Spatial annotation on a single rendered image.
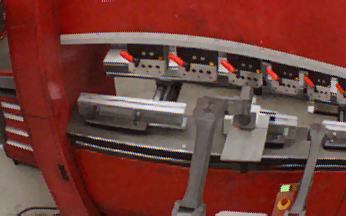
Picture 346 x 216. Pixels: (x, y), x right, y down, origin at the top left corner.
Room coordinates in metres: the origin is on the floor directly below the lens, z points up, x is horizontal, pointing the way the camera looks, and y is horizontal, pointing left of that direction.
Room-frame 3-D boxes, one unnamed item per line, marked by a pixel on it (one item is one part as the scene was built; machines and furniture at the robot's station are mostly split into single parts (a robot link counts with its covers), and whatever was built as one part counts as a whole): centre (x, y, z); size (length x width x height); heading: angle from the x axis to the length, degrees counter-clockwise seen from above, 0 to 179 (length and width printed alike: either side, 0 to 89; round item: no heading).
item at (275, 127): (1.99, -0.39, 0.92); 0.39 x 0.06 x 0.10; 73
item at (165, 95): (2.50, -0.02, 0.81); 0.64 x 0.08 x 0.14; 163
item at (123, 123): (2.13, 0.26, 0.89); 0.30 x 0.05 x 0.03; 73
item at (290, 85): (1.95, -0.50, 1.26); 0.15 x 0.09 x 0.17; 73
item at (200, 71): (2.07, -0.12, 1.26); 0.15 x 0.09 x 0.17; 73
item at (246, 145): (1.86, -0.29, 1.00); 0.26 x 0.18 x 0.01; 163
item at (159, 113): (2.17, 0.19, 0.92); 0.50 x 0.06 x 0.10; 73
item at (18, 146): (2.79, 0.99, 0.50); 0.50 x 0.50 x 1.00; 73
